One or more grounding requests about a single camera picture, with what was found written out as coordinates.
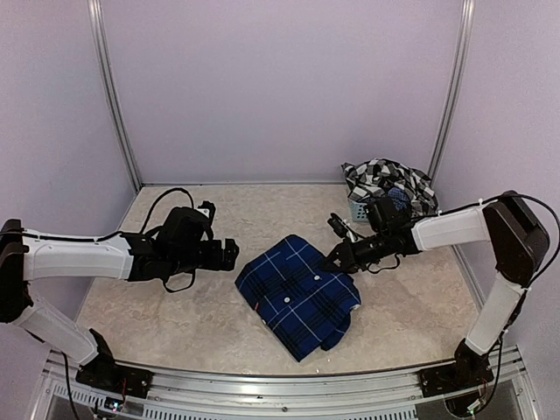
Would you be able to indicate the blue plaid long sleeve shirt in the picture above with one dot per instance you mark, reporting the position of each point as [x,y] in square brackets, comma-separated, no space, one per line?
[305,307]

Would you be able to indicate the right aluminium frame post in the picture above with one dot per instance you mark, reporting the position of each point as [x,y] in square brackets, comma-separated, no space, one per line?
[454,86]

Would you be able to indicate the front aluminium rail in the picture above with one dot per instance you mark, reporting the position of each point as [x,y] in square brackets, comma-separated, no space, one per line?
[182,394]

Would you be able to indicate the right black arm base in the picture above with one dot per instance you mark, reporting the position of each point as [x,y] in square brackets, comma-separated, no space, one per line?
[468,369]

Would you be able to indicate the left aluminium frame post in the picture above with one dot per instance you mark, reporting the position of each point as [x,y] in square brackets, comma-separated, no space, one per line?
[101,47]

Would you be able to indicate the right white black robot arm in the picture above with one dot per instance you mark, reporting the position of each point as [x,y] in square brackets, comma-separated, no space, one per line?
[506,225]

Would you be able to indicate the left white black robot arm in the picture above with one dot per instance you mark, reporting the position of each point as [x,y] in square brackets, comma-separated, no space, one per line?
[183,244]

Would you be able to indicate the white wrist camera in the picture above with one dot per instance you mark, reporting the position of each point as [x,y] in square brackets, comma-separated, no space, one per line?
[341,228]
[207,211]

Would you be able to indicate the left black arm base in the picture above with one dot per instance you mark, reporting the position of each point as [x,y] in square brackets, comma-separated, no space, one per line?
[103,372]

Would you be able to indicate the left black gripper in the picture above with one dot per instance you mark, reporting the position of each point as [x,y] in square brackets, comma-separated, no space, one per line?
[229,256]

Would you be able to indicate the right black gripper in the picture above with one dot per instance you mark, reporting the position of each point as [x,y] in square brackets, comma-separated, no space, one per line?
[349,260]

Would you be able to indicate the small blue check shirt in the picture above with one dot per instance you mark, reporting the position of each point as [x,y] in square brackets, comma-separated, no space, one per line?
[399,198]

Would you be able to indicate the aluminium frame post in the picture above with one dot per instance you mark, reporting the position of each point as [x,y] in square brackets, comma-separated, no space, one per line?
[454,86]
[101,47]

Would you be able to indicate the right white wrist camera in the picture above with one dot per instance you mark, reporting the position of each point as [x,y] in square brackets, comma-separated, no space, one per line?
[341,228]

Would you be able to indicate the black white checkered shirt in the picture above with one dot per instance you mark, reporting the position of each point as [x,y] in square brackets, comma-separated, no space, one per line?
[375,178]

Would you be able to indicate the light blue plastic basket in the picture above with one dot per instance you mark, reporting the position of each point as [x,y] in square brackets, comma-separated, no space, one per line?
[358,210]

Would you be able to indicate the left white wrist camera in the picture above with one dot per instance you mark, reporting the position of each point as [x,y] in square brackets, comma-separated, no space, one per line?
[207,211]

